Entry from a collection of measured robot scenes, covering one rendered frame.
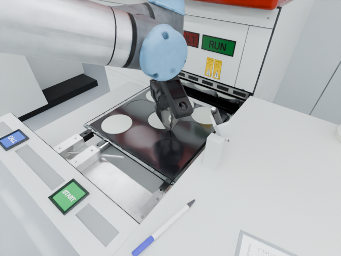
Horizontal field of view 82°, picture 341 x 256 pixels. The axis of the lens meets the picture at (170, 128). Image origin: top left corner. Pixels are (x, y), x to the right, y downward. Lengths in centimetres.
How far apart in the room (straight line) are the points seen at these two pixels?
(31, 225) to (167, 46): 155
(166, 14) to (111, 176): 40
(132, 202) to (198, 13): 59
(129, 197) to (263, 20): 58
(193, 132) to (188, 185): 24
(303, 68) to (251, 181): 186
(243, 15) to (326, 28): 153
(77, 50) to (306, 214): 45
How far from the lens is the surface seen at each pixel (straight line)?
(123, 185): 54
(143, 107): 74
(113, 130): 65
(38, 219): 169
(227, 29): 69
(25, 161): 58
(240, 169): 47
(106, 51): 28
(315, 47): 218
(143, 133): 62
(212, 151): 41
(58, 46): 27
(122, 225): 40
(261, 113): 65
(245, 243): 39
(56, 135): 84
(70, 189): 46
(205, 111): 72
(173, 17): 46
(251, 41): 67
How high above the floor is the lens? 132
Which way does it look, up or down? 41 degrees down
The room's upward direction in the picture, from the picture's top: straight up
